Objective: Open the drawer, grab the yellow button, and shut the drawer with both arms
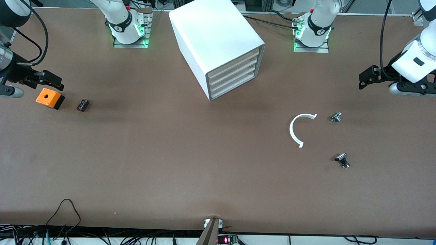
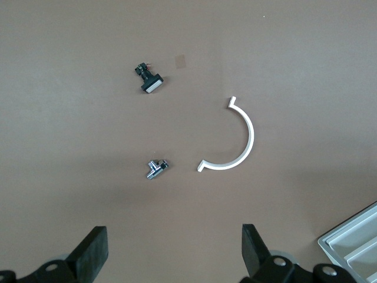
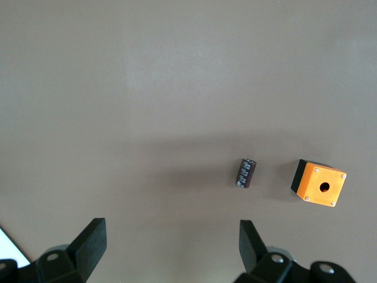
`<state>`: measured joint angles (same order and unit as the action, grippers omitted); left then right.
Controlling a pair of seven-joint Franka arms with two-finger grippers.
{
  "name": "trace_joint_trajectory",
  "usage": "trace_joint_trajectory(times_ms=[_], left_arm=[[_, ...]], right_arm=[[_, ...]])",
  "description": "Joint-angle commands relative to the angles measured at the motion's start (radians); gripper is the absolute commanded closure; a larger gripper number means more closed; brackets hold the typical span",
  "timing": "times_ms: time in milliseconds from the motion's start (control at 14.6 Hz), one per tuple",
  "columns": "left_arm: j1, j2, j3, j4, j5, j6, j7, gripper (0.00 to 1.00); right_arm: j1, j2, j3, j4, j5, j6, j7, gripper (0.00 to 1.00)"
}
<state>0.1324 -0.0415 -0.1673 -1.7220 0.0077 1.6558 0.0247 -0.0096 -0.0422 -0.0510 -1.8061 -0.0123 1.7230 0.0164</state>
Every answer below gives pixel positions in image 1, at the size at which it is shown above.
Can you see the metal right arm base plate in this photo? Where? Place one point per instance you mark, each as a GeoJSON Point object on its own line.
{"type": "Point", "coordinates": [117, 43]}

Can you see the small black contact block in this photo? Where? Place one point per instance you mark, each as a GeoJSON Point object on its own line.
{"type": "Point", "coordinates": [82, 104]}

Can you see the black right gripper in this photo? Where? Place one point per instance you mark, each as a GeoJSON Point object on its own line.
{"type": "Point", "coordinates": [15, 71]}

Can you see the aluminium frame rail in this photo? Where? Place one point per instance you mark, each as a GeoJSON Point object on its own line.
{"type": "Point", "coordinates": [417, 17]}
{"type": "Point", "coordinates": [7, 37]}

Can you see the orange box with black base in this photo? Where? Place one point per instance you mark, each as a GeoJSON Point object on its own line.
{"type": "Point", "coordinates": [47, 97]}

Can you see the small metal fitting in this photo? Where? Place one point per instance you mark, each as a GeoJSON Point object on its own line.
{"type": "Point", "coordinates": [336, 117]}

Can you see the circuit board with red display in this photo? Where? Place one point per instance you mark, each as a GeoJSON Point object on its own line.
{"type": "Point", "coordinates": [227, 240]}

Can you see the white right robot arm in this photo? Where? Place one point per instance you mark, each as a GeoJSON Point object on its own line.
{"type": "Point", "coordinates": [126, 20]}

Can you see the grey camera mount wedge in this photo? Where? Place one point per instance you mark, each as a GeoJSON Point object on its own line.
{"type": "Point", "coordinates": [209, 234]}

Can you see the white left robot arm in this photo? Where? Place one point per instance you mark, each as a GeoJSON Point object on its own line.
{"type": "Point", "coordinates": [320, 20]}

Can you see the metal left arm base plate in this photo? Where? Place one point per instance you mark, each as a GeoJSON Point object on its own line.
{"type": "Point", "coordinates": [311, 50]}

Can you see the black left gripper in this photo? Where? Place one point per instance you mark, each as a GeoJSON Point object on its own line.
{"type": "Point", "coordinates": [386, 75]}

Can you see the white drawer cabinet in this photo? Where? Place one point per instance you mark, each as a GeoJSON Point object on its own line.
{"type": "Point", "coordinates": [211, 37]}

